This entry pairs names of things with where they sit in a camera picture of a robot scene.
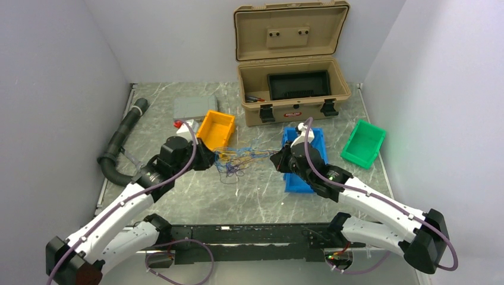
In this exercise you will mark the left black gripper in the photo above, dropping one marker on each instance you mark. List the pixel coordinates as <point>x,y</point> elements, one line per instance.
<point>205,159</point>

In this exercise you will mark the red handled screwdriver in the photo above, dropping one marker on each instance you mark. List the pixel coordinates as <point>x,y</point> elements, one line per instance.
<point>252,99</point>

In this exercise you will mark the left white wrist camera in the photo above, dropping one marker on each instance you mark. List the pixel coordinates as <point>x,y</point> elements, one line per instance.
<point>185,129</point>

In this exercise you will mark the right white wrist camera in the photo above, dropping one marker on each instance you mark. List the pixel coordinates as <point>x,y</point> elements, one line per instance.
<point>303,134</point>

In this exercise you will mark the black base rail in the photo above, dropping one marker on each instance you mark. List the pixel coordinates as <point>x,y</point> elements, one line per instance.
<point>189,244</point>

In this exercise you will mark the grey plastic case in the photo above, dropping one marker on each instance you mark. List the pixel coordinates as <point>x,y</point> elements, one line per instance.
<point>187,108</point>

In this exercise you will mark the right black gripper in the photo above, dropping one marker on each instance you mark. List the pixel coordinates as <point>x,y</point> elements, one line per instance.
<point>283,160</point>

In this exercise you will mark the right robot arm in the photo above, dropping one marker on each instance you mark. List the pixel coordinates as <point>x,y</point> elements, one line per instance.
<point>421,238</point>

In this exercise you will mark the black toolbox tray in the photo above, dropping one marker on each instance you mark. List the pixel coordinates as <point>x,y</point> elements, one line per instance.
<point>295,85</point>

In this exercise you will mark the blue plastic bin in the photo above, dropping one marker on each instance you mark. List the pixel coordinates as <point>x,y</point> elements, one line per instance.
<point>294,184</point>

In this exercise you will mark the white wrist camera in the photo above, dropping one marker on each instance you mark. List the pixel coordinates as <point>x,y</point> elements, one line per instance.
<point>185,129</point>
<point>303,134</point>

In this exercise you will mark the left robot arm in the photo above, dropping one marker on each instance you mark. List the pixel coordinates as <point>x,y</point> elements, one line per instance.
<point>88,254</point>

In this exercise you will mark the green plastic bin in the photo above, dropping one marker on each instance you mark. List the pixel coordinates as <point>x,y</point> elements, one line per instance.
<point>363,145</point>

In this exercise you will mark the orange plastic bin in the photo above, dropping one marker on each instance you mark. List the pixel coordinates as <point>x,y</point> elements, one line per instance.
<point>216,129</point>

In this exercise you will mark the tan plastic toolbox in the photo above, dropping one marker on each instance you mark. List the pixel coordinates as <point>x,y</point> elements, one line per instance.
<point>283,38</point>

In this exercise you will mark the silver wrench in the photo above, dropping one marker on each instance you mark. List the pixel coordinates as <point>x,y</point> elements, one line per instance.
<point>137,163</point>

